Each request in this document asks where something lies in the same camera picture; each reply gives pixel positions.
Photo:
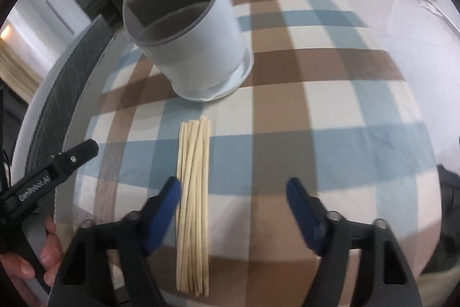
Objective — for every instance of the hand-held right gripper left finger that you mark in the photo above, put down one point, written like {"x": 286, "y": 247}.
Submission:
{"x": 165, "y": 213}

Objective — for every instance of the bundle of wooden chopsticks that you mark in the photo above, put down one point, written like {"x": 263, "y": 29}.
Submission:
{"x": 194, "y": 202}

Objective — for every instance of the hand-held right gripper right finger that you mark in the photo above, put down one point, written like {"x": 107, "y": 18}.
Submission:
{"x": 305, "y": 210}

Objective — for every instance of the white utensil holder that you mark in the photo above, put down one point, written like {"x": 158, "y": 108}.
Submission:
{"x": 201, "y": 51}

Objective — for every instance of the person's left hand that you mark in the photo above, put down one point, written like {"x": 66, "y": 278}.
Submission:
{"x": 51, "y": 255}

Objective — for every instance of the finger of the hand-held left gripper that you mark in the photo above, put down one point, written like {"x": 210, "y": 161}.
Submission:
{"x": 77, "y": 156}

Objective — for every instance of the black bag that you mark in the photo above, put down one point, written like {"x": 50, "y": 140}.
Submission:
{"x": 449, "y": 217}

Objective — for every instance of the beige ribbed cloth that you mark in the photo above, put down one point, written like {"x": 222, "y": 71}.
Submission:
{"x": 440, "y": 289}

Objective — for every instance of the checked tablecloth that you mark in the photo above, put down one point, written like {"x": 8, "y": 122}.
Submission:
{"x": 323, "y": 112}

